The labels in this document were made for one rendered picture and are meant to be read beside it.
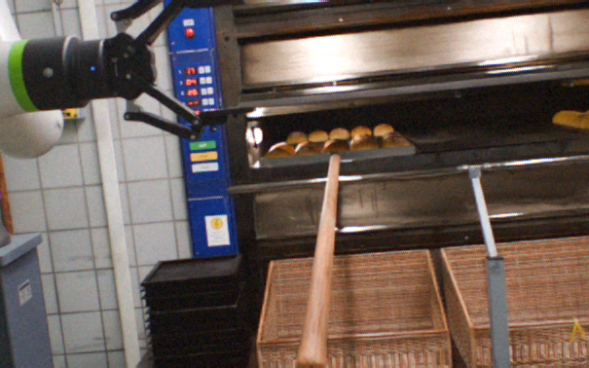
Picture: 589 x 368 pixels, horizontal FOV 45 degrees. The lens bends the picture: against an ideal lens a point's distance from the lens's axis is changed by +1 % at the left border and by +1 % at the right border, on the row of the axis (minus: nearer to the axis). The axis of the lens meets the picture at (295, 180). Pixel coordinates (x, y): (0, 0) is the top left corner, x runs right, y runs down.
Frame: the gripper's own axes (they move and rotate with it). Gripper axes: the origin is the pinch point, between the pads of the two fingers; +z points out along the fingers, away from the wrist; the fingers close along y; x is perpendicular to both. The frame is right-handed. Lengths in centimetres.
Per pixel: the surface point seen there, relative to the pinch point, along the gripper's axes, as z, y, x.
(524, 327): 55, 77, -105
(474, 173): 46, 34, -117
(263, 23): -15, -18, -154
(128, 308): -73, 77, -151
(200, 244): -44, 56, -150
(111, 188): -73, 33, -151
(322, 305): 7.7, 31.3, 5.2
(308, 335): 6.5, 31.2, 15.5
